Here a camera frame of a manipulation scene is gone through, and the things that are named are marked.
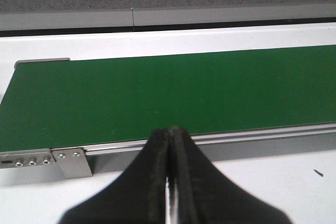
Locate green conveyor belt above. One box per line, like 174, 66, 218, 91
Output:
1, 45, 335, 152

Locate small black screw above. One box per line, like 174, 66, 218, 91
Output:
314, 169, 323, 177

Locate aluminium conveyor side rail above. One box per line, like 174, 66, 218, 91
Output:
82, 122, 336, 156

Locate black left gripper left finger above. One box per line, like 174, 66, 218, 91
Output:
60, 129, 170, 223

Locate metal conveyor end plate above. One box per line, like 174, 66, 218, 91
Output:
0, 148, 55, 169

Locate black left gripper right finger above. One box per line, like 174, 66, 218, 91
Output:
169, 127, 291, 223

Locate metal conveyor support bracket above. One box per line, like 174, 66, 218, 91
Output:
52, 148, 93, 179

